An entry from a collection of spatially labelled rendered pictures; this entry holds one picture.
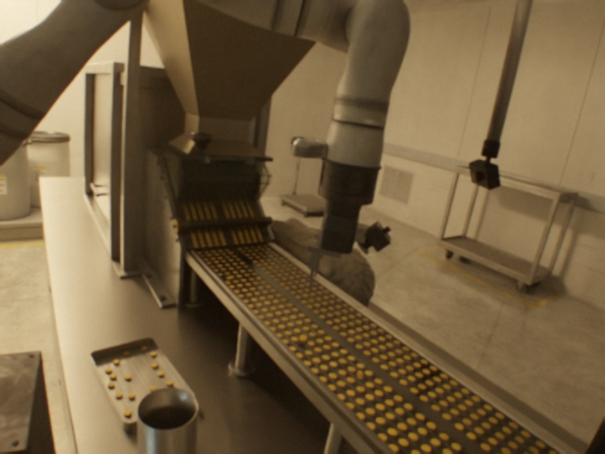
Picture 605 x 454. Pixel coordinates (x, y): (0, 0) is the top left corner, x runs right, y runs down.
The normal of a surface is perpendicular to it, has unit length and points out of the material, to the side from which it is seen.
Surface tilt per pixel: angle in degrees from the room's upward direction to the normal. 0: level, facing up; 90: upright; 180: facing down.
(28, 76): 74
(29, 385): 0
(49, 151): 85
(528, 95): 90
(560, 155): 90
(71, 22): 64
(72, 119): 90
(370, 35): 106
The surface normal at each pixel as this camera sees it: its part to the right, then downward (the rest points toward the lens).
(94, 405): 0.15, -0.94
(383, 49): 0.13, 0.58
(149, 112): 0.56, 0.33
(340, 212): -0.24, 0.44
